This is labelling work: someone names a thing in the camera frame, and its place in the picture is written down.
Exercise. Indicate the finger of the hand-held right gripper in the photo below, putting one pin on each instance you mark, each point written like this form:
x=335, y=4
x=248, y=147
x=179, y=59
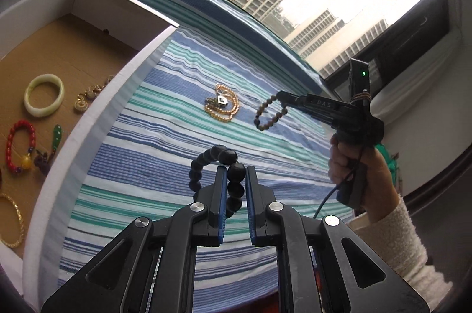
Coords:
x=317, y=106

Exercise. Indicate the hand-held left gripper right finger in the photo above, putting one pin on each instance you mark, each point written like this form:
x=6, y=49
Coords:
x=250, y=202

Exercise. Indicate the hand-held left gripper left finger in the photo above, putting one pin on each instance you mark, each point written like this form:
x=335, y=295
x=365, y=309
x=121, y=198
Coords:
x=221, y=202

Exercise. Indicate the gold textured earring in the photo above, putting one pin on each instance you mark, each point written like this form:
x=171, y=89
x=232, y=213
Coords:
x=81, y=105
x=94, y=92

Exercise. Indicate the green jade pendant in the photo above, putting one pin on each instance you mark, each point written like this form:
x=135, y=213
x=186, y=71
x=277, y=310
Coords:
x=56, y=136

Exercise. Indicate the pale green jade bangle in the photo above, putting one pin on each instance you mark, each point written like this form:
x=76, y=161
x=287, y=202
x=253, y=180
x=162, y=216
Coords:
x=44, y=79

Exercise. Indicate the white cardboard box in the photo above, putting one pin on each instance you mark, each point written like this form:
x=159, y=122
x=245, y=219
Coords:
x=73, y=40

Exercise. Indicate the person's right forearm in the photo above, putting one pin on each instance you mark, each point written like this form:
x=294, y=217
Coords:
x=405, y=250

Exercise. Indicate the person's right hand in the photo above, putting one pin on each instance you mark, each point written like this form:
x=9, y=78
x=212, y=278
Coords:
x=379, y=180

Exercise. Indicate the green cloth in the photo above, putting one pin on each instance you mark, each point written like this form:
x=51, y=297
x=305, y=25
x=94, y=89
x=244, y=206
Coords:
x=391, y=162

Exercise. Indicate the white high-rise building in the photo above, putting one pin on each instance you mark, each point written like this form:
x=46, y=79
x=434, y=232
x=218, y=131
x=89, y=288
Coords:
x=339, y=40

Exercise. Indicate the striped bed sheet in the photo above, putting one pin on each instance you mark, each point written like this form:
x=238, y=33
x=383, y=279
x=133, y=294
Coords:
x=147, y=151

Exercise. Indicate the silver square pendant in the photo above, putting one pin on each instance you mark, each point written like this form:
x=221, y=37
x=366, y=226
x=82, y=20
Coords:
x=222, y=100

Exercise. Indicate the dark window frame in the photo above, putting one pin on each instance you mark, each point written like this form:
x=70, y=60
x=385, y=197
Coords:
x=442, y=40

